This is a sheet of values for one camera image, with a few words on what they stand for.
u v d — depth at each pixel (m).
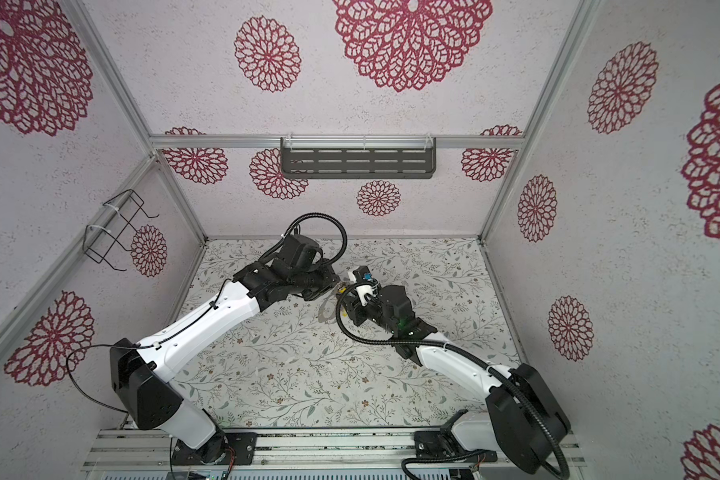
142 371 0.42
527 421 0.41
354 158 0.94
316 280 0.65
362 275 0.66
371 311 0.69
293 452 0.75
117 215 0.78
